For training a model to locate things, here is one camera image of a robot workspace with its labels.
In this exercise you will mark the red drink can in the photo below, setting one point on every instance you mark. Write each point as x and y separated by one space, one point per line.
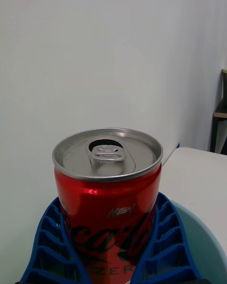
106 206

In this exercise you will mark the pale blue plastic waste bin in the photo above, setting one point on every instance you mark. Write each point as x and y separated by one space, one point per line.
208 253

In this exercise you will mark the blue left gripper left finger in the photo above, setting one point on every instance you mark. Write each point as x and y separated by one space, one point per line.
49 246

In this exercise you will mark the dark shelf with wooden board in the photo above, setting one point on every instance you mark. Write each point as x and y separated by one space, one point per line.
218 116

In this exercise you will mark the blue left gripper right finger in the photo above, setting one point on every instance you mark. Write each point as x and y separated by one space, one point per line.
170 253

